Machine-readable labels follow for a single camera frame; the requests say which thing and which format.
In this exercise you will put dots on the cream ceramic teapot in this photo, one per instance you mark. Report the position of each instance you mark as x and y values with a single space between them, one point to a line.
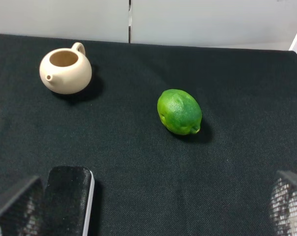
66 70

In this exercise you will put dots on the black white board eraser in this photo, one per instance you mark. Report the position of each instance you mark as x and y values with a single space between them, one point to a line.
67 201

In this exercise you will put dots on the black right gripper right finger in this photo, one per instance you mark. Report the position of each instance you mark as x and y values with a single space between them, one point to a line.
283 204

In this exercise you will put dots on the black tablecloth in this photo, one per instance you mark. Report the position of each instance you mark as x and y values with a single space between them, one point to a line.
150 181

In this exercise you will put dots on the green lime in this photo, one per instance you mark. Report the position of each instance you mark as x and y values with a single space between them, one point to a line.
179 112

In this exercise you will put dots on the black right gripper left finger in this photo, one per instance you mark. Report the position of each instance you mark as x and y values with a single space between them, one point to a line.
21 208

